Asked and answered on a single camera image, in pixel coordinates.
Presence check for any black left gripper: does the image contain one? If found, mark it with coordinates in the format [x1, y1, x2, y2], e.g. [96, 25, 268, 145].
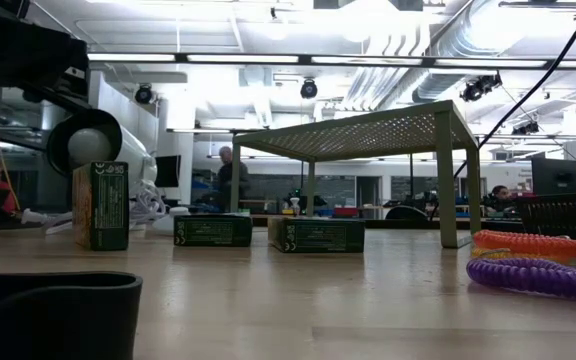
[0, 0, 94, 115]

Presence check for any yellow green crayon box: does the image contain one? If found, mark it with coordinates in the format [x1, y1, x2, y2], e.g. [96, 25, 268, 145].
[71, 160, 130, 251]

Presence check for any green blue crayon box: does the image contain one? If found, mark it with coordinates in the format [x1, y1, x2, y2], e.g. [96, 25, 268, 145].
[173, 213, 254, 248]
[267, 216, 366, 254]

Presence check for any orange coil wristband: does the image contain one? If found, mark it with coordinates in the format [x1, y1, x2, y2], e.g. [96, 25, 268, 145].
[471, 228, 576, 265]

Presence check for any purple coil wristband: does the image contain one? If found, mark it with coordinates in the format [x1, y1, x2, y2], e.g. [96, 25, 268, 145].
[465, 257, 576, 311]

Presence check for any white cylindrical desk lamp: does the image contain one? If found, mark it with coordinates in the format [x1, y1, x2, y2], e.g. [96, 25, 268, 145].
[46, 108, 159, 211]

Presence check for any black spotlight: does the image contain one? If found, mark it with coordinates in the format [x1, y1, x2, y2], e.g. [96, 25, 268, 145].
[459, 73, 503, 104]
[511, 120, 541, 137]
[134, 83, 157, 106]
[299, 78, 319, 100]

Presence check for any white dome-shaped puck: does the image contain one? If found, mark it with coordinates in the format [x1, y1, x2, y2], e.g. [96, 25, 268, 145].
[152, 206, 192, 234]

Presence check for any green perforated metal shelf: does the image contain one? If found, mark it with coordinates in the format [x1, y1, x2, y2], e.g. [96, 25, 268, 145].
[230, 99, 483, 250]

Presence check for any black monitor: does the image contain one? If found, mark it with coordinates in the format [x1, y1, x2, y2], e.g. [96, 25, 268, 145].
[531, 157, 576, 196]

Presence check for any black plastic basket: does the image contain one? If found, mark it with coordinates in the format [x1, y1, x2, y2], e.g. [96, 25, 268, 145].
[515, 192, 576, 240]

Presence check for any black overhead light rail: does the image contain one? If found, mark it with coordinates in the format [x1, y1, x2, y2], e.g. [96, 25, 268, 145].
[86, 52, 576, 72]

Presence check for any white round puck with cable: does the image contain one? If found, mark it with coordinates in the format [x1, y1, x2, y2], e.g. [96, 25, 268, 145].
[20, 179, 169, 236]

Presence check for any silver ventilation duct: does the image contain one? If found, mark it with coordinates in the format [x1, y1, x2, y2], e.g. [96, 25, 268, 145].
[345, 0, 524, 104]

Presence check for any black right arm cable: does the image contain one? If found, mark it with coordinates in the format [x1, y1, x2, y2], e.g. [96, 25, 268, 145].
[430, 0, 576, 221]

